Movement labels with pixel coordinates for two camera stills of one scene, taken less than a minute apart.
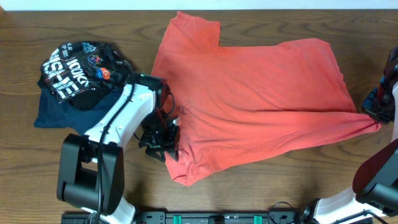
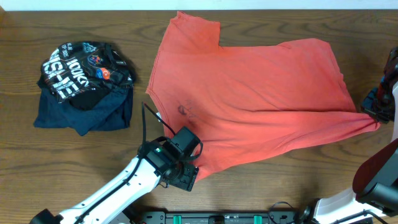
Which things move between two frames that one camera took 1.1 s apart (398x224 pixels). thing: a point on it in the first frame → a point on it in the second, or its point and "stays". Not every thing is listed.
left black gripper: x=171 y=147 → x=189 y=185
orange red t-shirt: x=232 y=104 stays
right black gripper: x=369 y=106 stays
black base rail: x=201 y=216 stays
